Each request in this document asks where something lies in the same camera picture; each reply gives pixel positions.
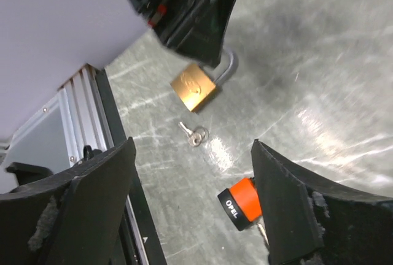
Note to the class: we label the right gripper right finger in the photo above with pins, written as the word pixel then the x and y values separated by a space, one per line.
pixel 310 219

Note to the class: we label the small silver brass-lock key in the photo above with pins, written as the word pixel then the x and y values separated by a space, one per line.
pixel 195 136

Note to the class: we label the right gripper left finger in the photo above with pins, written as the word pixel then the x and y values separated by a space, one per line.
pixel 72 217

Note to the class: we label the black head key bunch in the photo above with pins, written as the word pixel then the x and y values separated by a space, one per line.
pixel 263 232

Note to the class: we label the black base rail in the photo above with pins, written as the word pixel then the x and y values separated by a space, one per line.
pixel 80 122

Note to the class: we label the orange black small padlock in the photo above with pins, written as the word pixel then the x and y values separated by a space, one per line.
pixel 241 203

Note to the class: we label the brass padlock silver shackle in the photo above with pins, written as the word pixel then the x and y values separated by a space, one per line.
pixel 194 86

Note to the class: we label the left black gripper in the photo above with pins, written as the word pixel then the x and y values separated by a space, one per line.
pixel 194 29

